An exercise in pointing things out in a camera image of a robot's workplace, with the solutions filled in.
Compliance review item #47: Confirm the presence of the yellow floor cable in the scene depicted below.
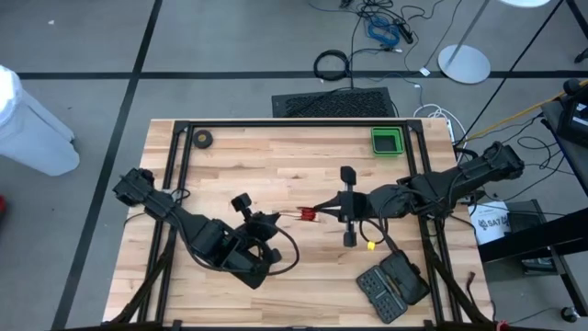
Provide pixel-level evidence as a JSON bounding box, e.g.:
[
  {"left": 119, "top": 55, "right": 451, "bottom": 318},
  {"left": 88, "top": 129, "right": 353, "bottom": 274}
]
[{"left": 463, "top": 80, "right": 588, "bottom": 142}]

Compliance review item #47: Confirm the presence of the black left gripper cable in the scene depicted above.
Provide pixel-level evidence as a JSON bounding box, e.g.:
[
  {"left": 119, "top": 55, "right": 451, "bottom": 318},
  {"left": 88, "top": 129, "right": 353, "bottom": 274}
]
[{"left": 261, "top": 224, "right": 300, "bottom": 277}]

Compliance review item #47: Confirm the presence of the black bit set case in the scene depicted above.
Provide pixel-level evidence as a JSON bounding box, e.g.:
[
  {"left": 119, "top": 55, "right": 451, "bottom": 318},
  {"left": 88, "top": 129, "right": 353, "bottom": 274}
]
[{"left": 356, "top": 249, "right": 432, "bottom": 325}]

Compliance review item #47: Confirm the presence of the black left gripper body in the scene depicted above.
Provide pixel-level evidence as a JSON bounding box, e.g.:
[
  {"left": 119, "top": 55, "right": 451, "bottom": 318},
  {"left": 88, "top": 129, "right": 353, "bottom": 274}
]
[{"left": 197, "top": 192, "right": 283, "bottom": 291}]

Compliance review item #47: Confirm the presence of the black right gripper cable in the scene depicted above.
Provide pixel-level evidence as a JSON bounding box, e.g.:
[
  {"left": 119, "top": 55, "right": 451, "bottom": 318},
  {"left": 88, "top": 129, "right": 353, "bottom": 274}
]
[{"left": 359, "top": 218, "right": 401, "bottom": 255}]

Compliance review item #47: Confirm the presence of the black floor grate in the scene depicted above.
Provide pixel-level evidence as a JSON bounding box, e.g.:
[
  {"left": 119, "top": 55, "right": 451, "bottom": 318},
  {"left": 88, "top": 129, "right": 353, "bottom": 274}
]
[{"left": 271, "top": 86, "right": 397, "bottom": 119}]

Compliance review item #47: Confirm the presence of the white cable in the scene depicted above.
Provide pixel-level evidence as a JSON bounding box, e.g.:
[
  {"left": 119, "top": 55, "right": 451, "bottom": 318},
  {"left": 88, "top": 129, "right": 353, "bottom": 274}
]
[{"left": 413, "top": 103, "right": 468, "bottom": 148}]

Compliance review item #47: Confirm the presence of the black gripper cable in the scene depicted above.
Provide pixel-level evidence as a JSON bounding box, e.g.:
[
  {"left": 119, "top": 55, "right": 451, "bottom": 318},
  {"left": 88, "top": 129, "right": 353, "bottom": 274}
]
[
  {"left": 261, "top": 224, "right": 300, "bottom": 277},
  {"left": 359, "top": 218, "right": 401, "bottom": 255}
]

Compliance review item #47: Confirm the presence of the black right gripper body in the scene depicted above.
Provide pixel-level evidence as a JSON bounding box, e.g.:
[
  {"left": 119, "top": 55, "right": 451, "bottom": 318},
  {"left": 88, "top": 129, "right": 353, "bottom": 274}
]
[{"left": 338, "top": 165, "right": 405, "bottom": 248}]

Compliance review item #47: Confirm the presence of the green plastic bin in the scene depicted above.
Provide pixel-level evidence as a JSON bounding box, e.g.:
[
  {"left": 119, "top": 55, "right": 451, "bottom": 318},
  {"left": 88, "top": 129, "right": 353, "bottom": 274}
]
[{"left": 369, "top": 126, "right": 405, "bottom": 158}]

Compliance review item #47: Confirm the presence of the blue cable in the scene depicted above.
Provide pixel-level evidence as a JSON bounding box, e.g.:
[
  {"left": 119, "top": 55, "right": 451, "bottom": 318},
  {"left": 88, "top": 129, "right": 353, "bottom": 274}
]
[{"left": 366, "top": 16, "right": 401, "bottom": 47}]

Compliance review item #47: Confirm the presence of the white trash can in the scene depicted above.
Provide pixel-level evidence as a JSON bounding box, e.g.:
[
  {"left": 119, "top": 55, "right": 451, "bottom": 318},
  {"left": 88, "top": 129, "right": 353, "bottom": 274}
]
[{"left": 0, "top": 63, "right": 80, "bottom": 177}]

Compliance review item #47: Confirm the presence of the black tape roll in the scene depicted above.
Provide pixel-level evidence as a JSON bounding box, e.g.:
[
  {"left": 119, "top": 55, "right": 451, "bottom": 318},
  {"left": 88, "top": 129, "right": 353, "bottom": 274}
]
[{"left": 192, "top": 129, "right": 215, "bottom": 150}]

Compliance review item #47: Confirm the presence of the coiled black cable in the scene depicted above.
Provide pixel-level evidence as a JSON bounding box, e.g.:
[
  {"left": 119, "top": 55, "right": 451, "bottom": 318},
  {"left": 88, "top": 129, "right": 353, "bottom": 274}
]
[{"left": 312, "top": 49, "right": 351, "bottom": 83}]

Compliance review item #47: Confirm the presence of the black cart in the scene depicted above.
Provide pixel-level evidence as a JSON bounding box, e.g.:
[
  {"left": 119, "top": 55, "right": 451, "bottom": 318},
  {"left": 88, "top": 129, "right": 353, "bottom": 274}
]
[{"left": 477, "top": 77, "right": 588, "bottom": 323}]

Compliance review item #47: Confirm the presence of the white round lamp base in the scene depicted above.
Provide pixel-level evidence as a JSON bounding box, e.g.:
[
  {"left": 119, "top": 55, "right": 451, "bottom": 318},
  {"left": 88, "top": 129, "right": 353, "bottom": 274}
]
[{"left": 436, "top": 0, "right": 552, "bottom": 85}]

